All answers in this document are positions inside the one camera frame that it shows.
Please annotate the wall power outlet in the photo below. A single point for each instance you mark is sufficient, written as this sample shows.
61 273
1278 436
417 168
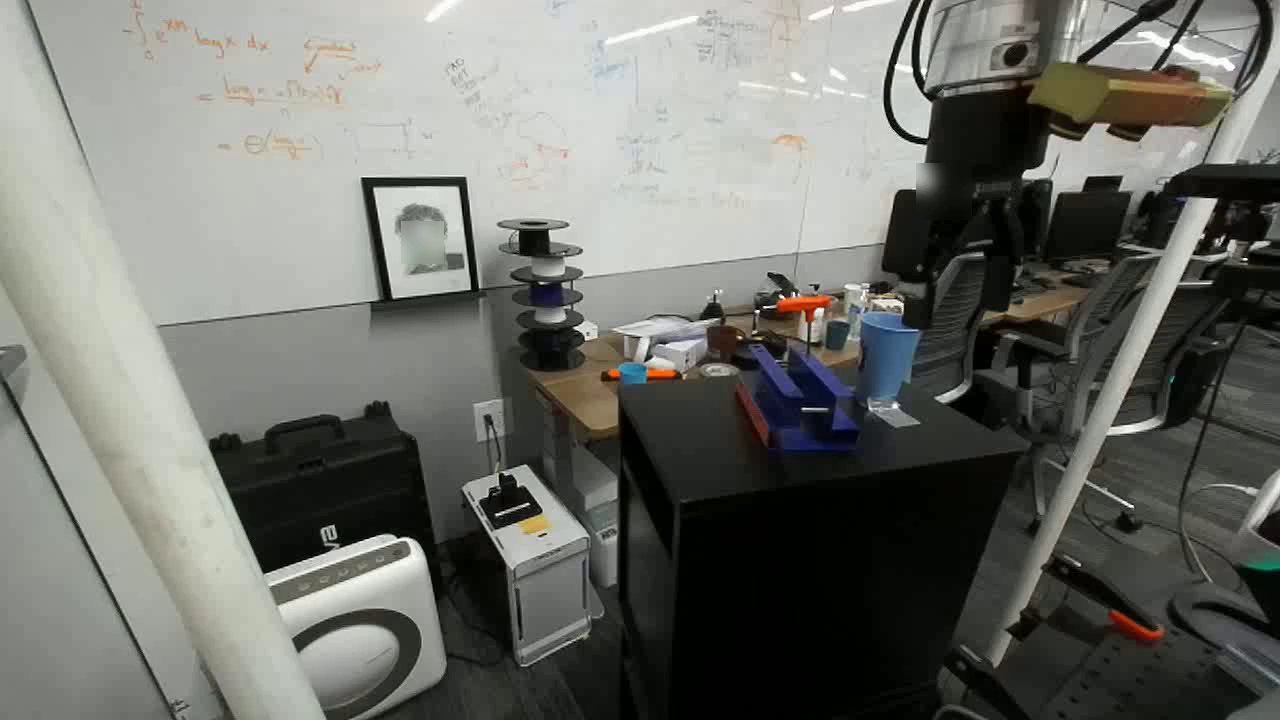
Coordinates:
490 419

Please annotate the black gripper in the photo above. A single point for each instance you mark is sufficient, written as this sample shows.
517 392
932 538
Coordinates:
976 151

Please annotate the yellow wrist camera box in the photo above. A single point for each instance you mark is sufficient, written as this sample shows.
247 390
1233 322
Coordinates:
1129 103

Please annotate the black monitor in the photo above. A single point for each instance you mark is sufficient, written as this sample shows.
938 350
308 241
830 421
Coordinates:
1087 227

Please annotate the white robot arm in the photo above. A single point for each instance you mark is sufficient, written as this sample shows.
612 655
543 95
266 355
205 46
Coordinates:
982 85

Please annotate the white air purifier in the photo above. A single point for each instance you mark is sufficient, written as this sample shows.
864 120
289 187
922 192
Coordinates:
365 624

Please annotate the black cabinet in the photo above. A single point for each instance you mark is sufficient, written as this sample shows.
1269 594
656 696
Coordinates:
762 585

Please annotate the blue plastic cup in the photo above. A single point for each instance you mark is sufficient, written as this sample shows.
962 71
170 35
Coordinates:
887 358

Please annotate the wooden desk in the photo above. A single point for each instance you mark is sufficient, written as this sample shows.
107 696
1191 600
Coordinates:
587 407

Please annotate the white diagonal pole left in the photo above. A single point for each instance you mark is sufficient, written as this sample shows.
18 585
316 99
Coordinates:
84 319

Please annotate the white box device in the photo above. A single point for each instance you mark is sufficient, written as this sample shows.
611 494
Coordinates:
544 585

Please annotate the black hard case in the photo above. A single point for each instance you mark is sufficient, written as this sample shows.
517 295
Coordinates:
320 480

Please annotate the blue block object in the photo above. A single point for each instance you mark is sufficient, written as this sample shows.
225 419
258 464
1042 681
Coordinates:
806 402

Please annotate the orange handled tool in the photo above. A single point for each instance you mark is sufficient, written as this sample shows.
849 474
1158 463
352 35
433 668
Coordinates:
1122 613

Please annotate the white diagonal pole right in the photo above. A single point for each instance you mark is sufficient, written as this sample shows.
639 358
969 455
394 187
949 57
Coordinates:
1122 371

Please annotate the whiteboard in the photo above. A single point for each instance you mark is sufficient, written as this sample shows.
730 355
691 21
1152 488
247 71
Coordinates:
229 137

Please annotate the white diagonal pole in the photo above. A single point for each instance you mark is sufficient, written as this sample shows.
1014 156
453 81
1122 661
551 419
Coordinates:
84 319
1122 371

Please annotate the framed portrait photo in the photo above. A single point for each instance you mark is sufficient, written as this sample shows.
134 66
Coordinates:
420 236

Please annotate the orange object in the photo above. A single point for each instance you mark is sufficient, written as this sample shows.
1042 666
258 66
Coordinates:
752 413

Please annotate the stack of filament spools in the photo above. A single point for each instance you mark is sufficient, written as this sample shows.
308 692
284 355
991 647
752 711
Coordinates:
544 295

